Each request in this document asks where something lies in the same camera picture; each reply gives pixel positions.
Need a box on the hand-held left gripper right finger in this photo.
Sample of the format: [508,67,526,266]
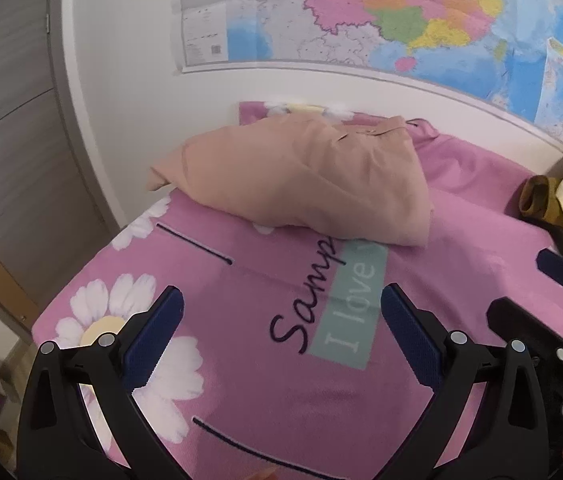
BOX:
[380,283,549,480]

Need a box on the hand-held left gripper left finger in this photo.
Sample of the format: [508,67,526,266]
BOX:
[16,285,192,480]

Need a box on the beige pink coat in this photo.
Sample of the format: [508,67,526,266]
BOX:
[146,115,435,248]

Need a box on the brown garment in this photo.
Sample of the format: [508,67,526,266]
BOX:
[519,175,563,226]

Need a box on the pink floral bed sheet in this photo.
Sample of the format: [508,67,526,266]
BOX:
[32,100,563,480]

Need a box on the grey wooden wardrobe door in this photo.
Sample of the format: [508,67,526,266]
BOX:
[0,0,127,348]

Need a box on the colourful wall map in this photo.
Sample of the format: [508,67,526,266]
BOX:
[179,0,563,148]

